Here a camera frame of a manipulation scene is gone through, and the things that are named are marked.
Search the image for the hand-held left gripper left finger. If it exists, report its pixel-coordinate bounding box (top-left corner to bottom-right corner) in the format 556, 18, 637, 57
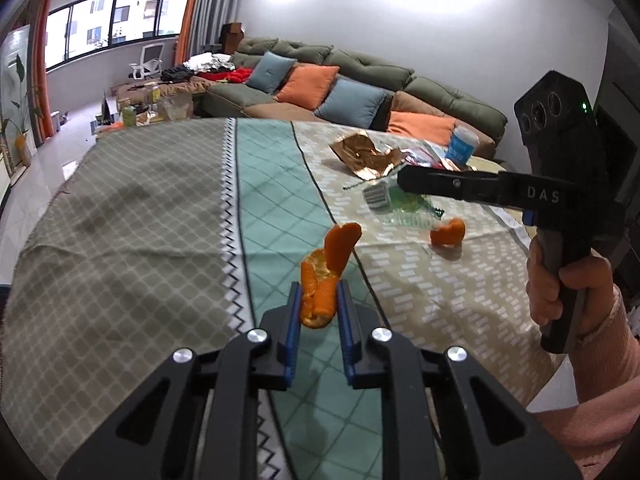
56, 281, 303, 480

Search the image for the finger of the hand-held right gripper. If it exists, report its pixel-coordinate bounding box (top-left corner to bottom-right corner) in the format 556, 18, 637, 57
396, 164, 502, 207

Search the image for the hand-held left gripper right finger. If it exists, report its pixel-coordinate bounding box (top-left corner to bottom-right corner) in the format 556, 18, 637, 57
335, 280, 584, 480

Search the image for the large orange peel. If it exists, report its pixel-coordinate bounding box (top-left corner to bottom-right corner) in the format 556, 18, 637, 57
299, 222, 363, 331

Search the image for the crushed green label plastic bottle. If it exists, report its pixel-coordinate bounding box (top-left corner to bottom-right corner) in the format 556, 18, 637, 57
361, 182, 447, 227

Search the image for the person's right forearm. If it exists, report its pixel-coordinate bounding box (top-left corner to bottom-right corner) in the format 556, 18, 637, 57
525, 284, 640, 480

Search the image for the person's right hand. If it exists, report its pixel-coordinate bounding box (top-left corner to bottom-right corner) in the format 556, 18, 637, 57
524, 241, 616, 332

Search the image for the red packet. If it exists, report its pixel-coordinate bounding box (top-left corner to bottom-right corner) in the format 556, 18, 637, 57
404, 143, 452, 169

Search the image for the blue and white cup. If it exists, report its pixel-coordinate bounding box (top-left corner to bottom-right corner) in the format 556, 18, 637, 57
445, 126, 480, 164

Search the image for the small orange peel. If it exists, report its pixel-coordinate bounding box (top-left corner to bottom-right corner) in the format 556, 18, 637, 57
429, 218, 467, 247

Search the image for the orange cushion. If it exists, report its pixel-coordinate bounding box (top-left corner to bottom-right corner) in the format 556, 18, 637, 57
385, 109, 457, 147
273, 63, 341, 111

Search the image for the green and brown sofa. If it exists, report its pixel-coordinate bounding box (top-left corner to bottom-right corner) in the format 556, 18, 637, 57
194, 37, 509, 162

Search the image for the crumpled gold foil wrapper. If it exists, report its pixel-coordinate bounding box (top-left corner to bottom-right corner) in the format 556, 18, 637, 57
329, 129, 407, 181

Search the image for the large blue cushion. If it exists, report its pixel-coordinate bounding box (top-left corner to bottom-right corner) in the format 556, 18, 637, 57
314, 78, 395, 130

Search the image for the patterned tablecloth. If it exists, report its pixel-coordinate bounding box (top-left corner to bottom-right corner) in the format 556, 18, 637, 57
0, 117, 562, 480

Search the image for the small blue cushion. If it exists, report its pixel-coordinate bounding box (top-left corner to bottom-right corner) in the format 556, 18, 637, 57
245, 51, 298, 94

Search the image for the coffee table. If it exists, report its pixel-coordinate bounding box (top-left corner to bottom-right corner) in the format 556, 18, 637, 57
94, 87, 197, 133

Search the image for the red cloth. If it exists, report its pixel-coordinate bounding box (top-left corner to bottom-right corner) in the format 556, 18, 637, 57
199, 67, 254, 84

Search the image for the white and silver cloth pile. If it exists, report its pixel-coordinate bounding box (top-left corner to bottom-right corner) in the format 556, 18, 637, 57
182, 54, 236, 72

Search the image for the brown wooden cabinet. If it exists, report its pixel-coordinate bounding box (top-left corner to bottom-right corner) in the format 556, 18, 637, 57
219, 22, 246, 54

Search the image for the white office chair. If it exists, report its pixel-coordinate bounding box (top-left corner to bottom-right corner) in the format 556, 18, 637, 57
129, 43, 165, 80

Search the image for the grey curtain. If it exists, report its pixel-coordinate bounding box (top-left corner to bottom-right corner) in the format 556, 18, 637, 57
187, 0, 247, 57

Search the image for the orange curtain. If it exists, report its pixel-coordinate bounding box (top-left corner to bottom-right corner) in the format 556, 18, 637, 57
174, 0, 207, 62
30, 0, 59, 137

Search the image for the tall green plant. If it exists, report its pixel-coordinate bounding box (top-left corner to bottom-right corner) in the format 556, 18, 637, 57
0, 54, 47, 167

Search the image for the window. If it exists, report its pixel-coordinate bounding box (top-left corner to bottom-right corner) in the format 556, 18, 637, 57
45, 0, 191, 69

